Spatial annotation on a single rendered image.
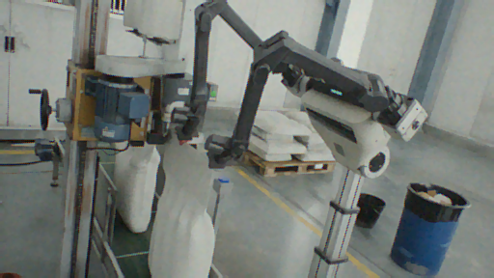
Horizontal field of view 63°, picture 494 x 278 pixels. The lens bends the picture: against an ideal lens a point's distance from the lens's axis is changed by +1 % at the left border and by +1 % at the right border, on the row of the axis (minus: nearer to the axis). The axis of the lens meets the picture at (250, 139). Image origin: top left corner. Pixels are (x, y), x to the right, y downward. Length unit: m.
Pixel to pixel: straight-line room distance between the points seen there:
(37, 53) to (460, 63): 8.35
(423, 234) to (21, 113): 3.91
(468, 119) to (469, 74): 0.96
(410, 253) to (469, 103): 6.66
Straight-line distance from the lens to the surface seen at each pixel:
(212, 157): 1.58
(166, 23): 1.68
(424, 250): 3.57
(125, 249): 2.33
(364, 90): 1.30
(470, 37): 10.13
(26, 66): 4.57
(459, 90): 10.04
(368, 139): 1.57
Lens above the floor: 1.65
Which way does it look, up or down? 16 degrees down
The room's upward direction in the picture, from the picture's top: 12 degrees clockwise
